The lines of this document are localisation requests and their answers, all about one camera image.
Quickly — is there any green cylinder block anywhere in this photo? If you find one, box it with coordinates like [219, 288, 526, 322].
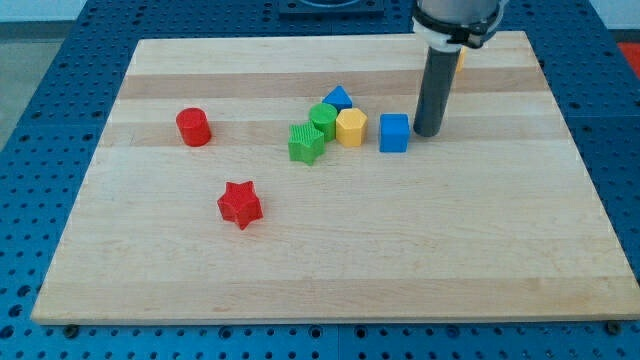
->
[308, 103, 338, 142]

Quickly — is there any dark blue base plate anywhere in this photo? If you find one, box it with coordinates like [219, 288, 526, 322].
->
[276, 0, 385, 17]

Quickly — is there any red cylinder block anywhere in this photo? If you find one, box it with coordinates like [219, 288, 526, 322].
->
[176, 108, 212, 147]

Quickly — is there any blue triangle block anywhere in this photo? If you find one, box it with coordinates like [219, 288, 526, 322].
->
[322, 85, 353, 112]

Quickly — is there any green star block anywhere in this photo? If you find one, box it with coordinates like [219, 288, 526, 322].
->
[288, 122, 325, 166]

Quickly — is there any blue cube block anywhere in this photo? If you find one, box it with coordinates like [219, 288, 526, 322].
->
[379, 113, 410, 153]

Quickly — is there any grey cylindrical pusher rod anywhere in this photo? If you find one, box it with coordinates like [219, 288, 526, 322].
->
[413, 49, 460, 137]

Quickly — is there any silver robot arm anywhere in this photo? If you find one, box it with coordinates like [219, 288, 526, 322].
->
[412, 0, 508, 53]

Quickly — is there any red star block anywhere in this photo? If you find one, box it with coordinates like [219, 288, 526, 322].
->
[217, 181, 263, 230]

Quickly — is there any yellow hexagon block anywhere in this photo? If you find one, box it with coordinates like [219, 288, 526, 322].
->
[335, 108, 368, 147]

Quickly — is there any light wooden board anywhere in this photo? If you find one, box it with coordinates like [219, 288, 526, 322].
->
[31, 31, 639, 325]

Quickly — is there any yellow block behind rod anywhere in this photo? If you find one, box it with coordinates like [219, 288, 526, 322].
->
[455, 47, 467, 73]

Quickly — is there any black cable clamp ring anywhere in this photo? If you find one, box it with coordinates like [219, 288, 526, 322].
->
[411, 3, 503, 50]

